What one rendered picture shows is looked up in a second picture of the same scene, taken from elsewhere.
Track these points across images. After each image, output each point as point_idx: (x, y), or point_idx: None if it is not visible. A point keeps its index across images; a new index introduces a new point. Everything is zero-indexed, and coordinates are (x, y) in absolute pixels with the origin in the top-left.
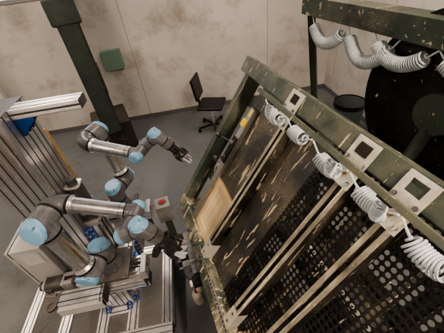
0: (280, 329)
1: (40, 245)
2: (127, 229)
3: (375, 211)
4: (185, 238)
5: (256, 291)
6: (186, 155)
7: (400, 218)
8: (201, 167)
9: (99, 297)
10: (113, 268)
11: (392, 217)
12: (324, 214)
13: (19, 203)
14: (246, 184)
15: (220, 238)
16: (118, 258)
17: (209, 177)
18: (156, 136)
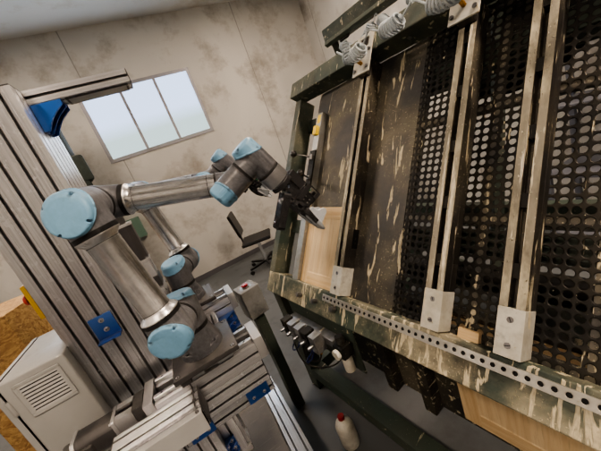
0: (521, 228)
1: (65, 351)
2: (232, 164)
3: None
4: (296, 317)
5: (447, 225)
6: (264, 187)
7: None
8: None
9: (194, 405)
10: (207, 340)
11: None
12: (469, 62)
13: (30, 251)
14: (352, 160)
15: (350, 253)
16: (212, 324)
17: (296, 230)
18: (223, 155)
